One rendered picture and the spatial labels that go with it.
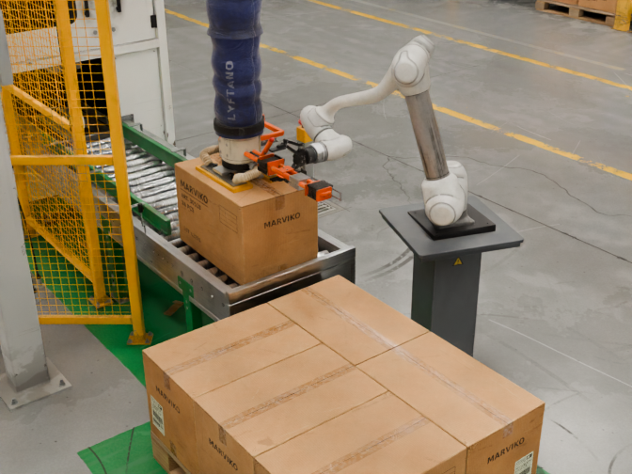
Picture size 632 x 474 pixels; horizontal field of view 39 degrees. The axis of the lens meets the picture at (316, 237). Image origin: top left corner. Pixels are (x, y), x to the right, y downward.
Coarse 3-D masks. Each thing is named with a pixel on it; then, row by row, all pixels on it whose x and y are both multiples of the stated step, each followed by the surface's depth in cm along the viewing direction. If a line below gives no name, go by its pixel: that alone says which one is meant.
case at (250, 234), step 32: (192, 160) 422; (192, 192) 411; (224, 192) 388; (256, 192) 388; (288, 192) 388; (192, 224) 420; (224, 224) 393; (256, 224) 383; (288, 224) 394; (224, 256) 401; (256, 256) 390; (288, 256) 401
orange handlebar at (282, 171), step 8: (272, 128) 422; (264, 136) 411; (272, 136) 414; (248, 152) 392; (256, 152) 393; (256, 160) 386; (272, 168) 377; (280, 168) 375; (288, 168) 375; (280, 176) 374; (288, 176) 369; (304, 184) 361; (328, 192) 354
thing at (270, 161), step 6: (264, 156) 384; (270, 156) 386; (276, 156) 385; (258, 162) 382; (264, 162) 379; (270, 162) 377; (276, 162) 379; (282, 162) 381; (258, 168) 383; (264, 168) 380; (270, 168) 378; (270, 174) 380
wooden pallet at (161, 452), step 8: (152, 432) 369; (152, 440) 371; (160, 440) 364; (152, 448) 374; (160, 448) 366; (160, 456) 369; (168, 456) 362; (160, 464) 372; (168, 464) 364; (176, 464) 366; (168, 472) 366; (176, 472) 365; (184, 472) 365
